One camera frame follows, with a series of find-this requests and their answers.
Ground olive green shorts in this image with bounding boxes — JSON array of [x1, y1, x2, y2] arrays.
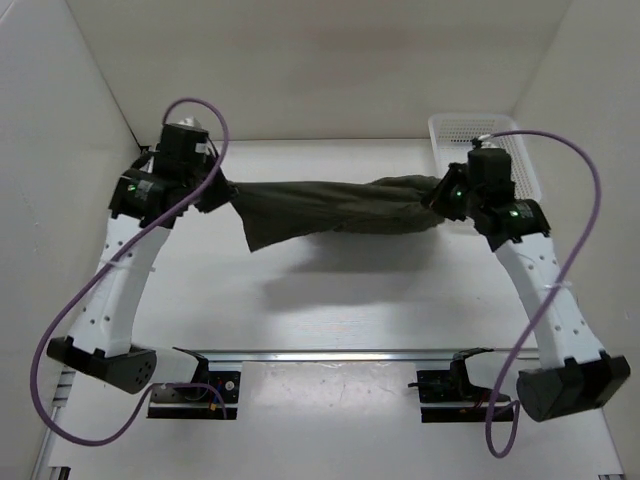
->
[[231, 175, 445, 252]]

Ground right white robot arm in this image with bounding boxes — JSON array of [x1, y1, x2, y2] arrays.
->
[[423, 163, 631, 422]]

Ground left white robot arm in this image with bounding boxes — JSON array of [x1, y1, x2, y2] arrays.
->
[[43, 168, 234, 400]]

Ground white perforated plastic basket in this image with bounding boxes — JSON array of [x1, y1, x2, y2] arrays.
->
[[428, 113, 542, 202]]

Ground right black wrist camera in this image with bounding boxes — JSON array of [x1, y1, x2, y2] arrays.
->
[[467, 148, 515, 197]]

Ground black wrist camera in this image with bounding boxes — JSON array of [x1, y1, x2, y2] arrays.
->
[[467, 148, 515, 197], [153, 123, 209, 176]]

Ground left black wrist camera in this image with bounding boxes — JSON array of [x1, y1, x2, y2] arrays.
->
[[153, 123, 209, 176]]

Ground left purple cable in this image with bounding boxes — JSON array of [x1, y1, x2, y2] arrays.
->
[[30, 97, 231, 446]]

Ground aluminium front rail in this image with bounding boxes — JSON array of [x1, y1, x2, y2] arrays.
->
[[154, 349, 541, 364]]

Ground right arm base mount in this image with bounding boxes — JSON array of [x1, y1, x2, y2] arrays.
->
[[407, 370, 490, 424]]

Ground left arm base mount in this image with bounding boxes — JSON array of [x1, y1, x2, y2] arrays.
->
[[147, 366, 241, 421]]

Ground aluminium frame rail left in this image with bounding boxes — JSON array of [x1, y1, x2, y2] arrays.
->
[[40, 369, 76, 480]]

